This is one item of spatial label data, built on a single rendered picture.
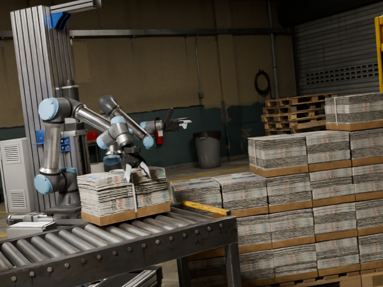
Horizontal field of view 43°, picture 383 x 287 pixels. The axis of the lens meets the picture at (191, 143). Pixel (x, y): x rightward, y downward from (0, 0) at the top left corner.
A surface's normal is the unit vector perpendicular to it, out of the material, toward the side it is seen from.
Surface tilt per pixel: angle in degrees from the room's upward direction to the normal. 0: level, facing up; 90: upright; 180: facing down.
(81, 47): 90
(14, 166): 90
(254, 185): 90
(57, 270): 90
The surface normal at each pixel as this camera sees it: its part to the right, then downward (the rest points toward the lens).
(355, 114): 0.15, 0.05
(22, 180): -0.39, 0.11
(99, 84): 0.51, 0.01
